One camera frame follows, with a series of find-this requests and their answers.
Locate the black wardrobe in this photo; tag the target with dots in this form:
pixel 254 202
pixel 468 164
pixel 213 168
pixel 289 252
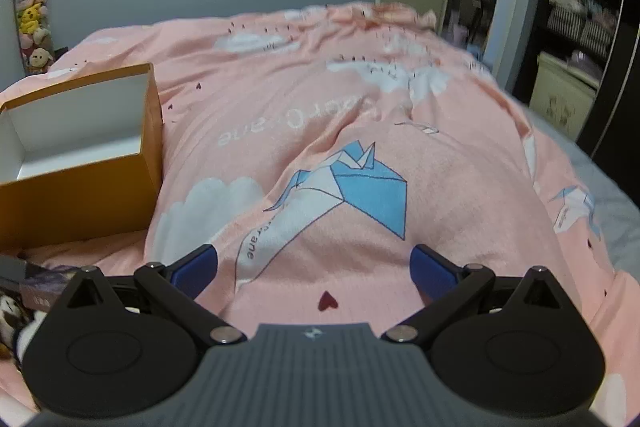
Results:
pixel 620 97

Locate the orange cardboard box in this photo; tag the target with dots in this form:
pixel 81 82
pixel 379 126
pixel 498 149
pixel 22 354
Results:
pixel 75 202

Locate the pink printed blanket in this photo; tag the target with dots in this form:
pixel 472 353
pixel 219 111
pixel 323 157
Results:
pixel 350 107

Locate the striped storage baskets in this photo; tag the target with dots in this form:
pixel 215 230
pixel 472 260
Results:
pixel 580 27

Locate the cream storage box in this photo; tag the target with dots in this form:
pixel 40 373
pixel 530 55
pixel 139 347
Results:
pixel 562 94

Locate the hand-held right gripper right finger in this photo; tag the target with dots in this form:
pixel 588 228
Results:
pixel 432 274

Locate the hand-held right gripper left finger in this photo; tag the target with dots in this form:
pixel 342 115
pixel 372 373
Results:
pixel 192 274

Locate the grey bed sheet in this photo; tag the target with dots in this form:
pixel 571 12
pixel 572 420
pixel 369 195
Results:
pixel 595 187

